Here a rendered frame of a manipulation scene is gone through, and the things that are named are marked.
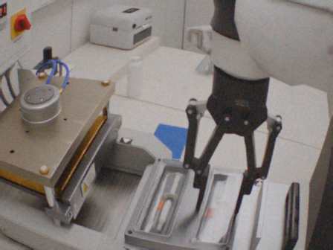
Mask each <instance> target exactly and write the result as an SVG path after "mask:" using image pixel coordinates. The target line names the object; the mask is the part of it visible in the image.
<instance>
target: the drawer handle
mask: <svg viewBox="0 0 333 250"><path fill-rule="evenodd" d="M286 199H287V200H288V218H287V221H288V222H287V230H286V240H285V244H284V246H283V247H282V250H293V249H294V247H295V246H296V244H297V241H298V238H299V236H298V235H299V223H300V221H299V220H300V184H299V183H298V182H292V183H291V186H290V187H289V189H288V192H287V194H286Z"/></svg>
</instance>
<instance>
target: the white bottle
mask: <svg viewBox="0 0 333 250"><path fill-rule="evenodd" d="M142 74H143V65H142V62H141V61H140V57H139V56H136V57H132V61H131V62H129V65H128V77H127V95H128V96H130V97H133V98H136V97H139V96H141V94H142Z"/></svg>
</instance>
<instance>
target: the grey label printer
mask: <svg viewBox="0 0 333 250"><path fill-rule="evenodd" d="M152 21H153V12H152V11H151V10H150V9H149V8H143V7H132V6H125V5H123V6H122V5H112V6H111V7H107V8H105V9H103V10H100V11H98V12H96V13H94V15H93V16H92V17H91V24H90V28H91V29H90V43H93V44H98V45H104V46H109V47H115V48H122V49H125V50H126V49H127V50H130V49H132V48H134V47H135V46H138V45H140V44H141V43H142V42H144V41H146V40H148V39H150V38H151V37H152Z"/></svg>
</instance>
